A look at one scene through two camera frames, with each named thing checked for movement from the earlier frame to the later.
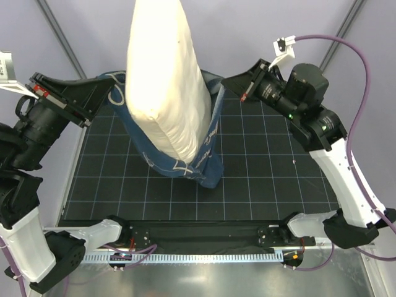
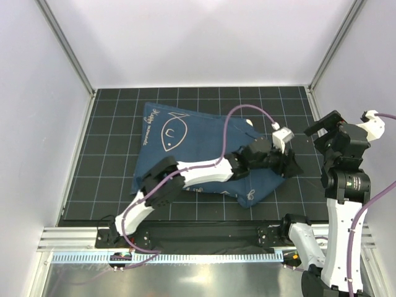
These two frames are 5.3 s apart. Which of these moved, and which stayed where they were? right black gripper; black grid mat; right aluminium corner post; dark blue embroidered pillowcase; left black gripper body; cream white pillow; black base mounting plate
Moved: left black gripper body; cream white pillow; dark blue embroidered pillowcase; right black gripper
Stayed: black base mounting plate; right aluminium corner post; black grid mat
